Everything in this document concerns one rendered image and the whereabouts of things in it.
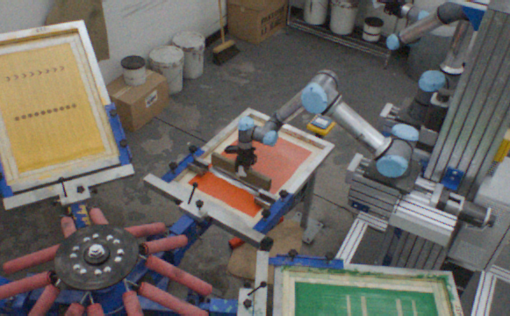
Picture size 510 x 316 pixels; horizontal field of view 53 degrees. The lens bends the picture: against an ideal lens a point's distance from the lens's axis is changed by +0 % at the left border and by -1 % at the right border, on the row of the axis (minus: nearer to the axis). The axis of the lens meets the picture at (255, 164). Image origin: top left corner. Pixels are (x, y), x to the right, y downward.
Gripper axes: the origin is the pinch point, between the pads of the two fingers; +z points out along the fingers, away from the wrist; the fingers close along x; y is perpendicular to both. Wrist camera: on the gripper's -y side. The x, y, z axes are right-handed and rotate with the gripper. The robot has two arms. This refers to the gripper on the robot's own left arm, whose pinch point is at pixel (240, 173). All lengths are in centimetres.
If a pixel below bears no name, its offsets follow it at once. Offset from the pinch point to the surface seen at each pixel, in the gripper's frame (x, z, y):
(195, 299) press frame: -74, -4, 29
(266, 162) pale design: 19.5, 4.9, 3.9
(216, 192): -14.8, 4.8, -4.6
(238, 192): -8.2, 4.9, 4.4
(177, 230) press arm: -51, -4, 1
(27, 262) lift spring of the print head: -105, -17, -28
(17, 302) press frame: -115, -5, -26
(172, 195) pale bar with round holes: -35.1, -3.6, -15.6
